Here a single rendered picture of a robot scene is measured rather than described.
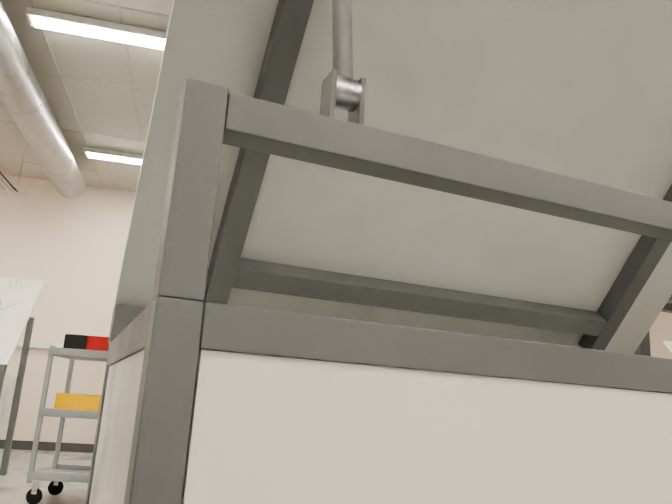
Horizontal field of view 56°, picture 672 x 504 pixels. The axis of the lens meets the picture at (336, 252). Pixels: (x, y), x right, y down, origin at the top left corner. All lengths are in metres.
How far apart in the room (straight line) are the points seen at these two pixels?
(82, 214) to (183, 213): 8.16
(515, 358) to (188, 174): 0.37
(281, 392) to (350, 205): 0.59
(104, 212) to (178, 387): 8.17
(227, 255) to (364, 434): 0.54
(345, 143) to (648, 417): 0.46
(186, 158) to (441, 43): 0.59
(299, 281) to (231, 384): 0.58
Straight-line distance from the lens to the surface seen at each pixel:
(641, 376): 0.80
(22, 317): 5.91
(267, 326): 0.55
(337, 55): 0.69
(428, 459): 0.62
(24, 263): 8.68
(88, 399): 4.58
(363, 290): 1.15
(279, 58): 0.95
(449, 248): 1.22
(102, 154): 7.43
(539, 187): 0.74
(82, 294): 8.48
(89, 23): 5.06
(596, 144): 1.28
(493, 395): 0.66
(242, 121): 0.59
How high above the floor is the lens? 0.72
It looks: 14 degrees up
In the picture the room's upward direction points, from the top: 4 degrees clockwise
